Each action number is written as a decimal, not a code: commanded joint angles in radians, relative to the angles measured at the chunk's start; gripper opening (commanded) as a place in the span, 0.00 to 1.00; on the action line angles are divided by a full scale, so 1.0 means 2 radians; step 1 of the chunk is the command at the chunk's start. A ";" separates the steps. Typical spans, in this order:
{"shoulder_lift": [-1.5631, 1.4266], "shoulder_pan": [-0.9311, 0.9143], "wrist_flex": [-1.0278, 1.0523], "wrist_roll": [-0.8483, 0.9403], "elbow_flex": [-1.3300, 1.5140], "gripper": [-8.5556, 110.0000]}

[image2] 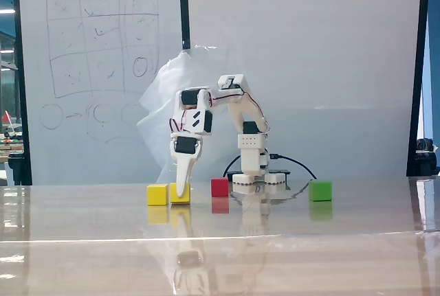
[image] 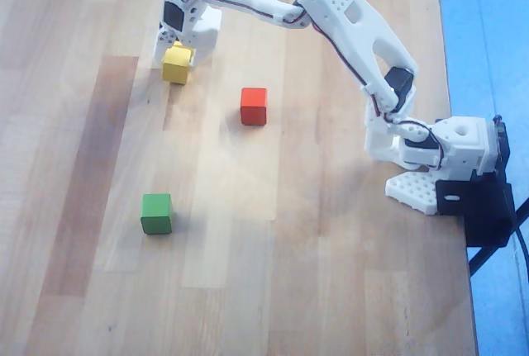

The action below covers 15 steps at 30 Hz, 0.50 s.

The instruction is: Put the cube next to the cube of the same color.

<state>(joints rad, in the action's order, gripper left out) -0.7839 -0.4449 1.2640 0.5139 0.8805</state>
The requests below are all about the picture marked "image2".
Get whiteboard with marker drawings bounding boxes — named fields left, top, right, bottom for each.
left=16, top=0, right=185, bottom=186

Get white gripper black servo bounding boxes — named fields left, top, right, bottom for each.
left=170, top=133, right=204, bottom=198

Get translucent plastic sheet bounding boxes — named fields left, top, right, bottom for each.
left=136, top=45, right=230, bottom=184

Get short black frame pole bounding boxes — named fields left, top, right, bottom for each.
left=177, top=0, right=192, bottom=51

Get long black frame pole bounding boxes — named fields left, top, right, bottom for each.
left=11, top=0, right=34, bottom=186
left=406, top=0, right=432, bottom=177

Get plain white board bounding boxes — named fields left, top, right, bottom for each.
left=187, top=0, right=423, bottom=182

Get green wooden cube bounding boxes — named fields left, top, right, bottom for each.
left=308, top=180, right=333, bottom=203

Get yellow wooden cube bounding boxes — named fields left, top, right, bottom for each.
left=146, top=183, right=169, bottom=206
left=169, top=182, right=192, bottom=204

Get black camera device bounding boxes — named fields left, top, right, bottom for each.
left=414, top=137, right=439, bottom=175

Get black cable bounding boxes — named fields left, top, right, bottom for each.
left=269, top=153, right=318, bottom=182
left=222, top=154, right=242, bottom=179

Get red wooden cube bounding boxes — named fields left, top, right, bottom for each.
left=210, top=177, right=230, bottom=198

